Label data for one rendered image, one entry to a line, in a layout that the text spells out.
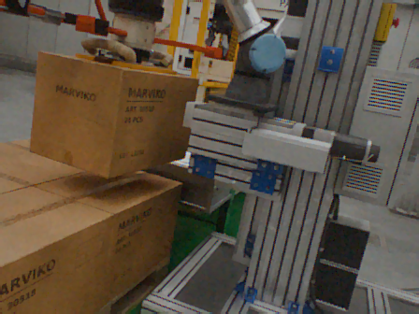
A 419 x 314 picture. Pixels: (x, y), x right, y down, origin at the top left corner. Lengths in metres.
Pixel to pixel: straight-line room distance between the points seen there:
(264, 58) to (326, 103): 0.38
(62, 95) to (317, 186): 1.03
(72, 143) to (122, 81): 0.32
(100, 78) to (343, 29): 0.88
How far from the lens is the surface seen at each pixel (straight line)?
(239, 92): 1.40
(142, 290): 2.09
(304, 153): 1.26
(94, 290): 1.62
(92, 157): 1.53
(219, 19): 1.86
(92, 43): 1.67
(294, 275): 1.72
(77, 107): 1.56
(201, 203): 2.09
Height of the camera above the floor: 1.12
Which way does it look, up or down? 12 degrees down
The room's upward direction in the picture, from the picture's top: 10 degrees clockwise
